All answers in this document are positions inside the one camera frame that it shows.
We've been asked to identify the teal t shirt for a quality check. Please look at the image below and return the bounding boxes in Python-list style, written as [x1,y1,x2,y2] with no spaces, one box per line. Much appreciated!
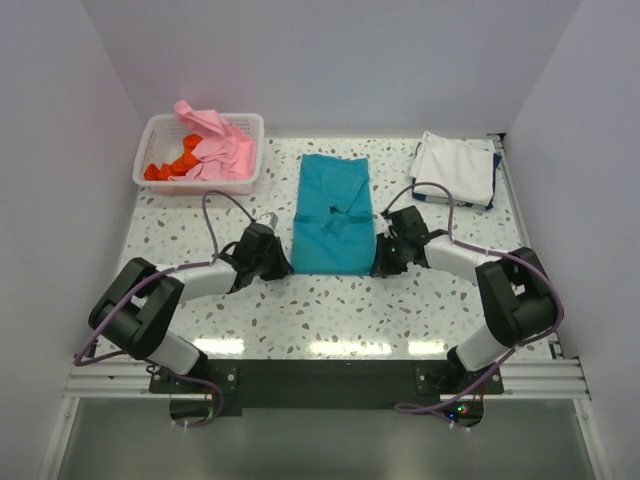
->
[291,154,376,276]

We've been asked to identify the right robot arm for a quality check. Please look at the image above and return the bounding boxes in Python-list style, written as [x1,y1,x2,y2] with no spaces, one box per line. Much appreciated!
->
[371,206,563,393]

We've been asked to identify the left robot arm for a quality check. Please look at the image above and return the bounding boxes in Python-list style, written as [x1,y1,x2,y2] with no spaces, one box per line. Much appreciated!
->
[88,222,294,392]

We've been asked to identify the pink t shirt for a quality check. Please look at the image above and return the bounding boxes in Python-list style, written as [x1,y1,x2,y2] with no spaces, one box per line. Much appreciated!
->
[171,100,256,182]

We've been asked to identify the folded white t shirt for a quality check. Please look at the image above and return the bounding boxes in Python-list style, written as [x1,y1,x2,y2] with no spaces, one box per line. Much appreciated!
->
[409,131,501,209]

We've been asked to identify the orange t shirt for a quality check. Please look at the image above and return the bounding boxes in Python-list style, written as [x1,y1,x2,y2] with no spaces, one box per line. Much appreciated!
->
[143,134,202,181]

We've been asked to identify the white plastic basket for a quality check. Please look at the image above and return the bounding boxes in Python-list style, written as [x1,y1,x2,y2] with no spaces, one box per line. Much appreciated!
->
[132,101,264,195]

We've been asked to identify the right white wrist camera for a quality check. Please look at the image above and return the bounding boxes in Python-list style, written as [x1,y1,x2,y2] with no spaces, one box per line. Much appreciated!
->
[380,211,395,237]

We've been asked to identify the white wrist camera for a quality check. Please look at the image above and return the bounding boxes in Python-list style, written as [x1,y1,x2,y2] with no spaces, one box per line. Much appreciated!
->
[380,211,395,237]
[256,212,278,230]

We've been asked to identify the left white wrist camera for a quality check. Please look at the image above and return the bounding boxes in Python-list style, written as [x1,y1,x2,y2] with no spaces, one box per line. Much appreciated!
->
[256,212,278,230]

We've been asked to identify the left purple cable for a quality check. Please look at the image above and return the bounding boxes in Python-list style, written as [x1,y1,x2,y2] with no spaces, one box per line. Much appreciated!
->
[73,190,261,367]

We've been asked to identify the purple cable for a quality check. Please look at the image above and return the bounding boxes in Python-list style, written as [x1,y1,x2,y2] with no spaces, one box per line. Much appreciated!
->
[382,182,566,417]
[73,190,261,367]

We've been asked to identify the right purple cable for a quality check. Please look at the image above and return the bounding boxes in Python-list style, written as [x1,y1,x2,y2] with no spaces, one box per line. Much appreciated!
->
[382,182,566,417]

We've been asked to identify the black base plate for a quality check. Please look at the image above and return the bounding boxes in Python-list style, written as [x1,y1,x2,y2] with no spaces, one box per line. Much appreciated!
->
[147,359,504,426]

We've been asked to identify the aluminium frame rail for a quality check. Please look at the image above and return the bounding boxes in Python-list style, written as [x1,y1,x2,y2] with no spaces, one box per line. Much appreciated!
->
[486,133,591,402]

